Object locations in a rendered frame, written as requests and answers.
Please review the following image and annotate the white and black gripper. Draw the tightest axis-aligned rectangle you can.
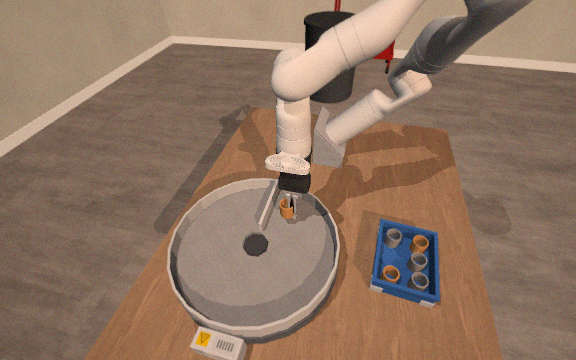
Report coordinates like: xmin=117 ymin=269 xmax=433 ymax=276
xmin=265 ymin=131 xmax=312 ymax=213

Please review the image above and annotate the blue crate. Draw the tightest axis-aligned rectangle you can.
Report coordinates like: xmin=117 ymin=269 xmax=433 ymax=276
xmin=369 ymin=220 xmax=440 ymax=308

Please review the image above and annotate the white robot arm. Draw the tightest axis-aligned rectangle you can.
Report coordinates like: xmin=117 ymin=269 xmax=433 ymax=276
xmin=271 ymin=0 xmax=533 ymax=145

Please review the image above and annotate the grey metal sleeve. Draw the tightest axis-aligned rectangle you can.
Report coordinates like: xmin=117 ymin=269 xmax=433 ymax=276
xmin=407 ymin=252 xmax=427 ymax=273
xmin=407 ymin=272 xmax=429 ymax=292
xmin=384 ymin=229 xmax=402 ymax=248

